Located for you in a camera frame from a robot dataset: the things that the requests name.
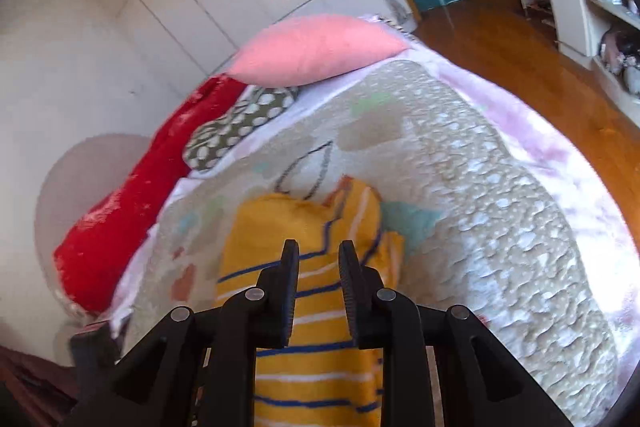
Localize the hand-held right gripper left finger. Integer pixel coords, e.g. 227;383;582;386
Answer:
62;239;301;427

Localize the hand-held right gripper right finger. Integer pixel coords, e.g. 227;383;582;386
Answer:
338;239;576;427

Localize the yellow striped sweater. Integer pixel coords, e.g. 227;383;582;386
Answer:
215;179;406;427

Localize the dark maroon clothing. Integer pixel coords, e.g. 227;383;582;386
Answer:
0;346;78;427

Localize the red patterned blanket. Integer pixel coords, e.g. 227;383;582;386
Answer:
52;74;251;315

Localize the beige quilted bed cover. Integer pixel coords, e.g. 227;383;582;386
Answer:
120;59;628;427

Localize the olive hedgehog print pillow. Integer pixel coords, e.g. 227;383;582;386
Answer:
182;84;301;172

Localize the pale bedsheet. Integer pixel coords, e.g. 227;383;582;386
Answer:
107;12;640;408

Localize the pink pillow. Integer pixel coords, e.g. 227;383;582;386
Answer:
227;14;411;88

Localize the white shelf unit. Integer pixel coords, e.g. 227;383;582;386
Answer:
525;0;640;128

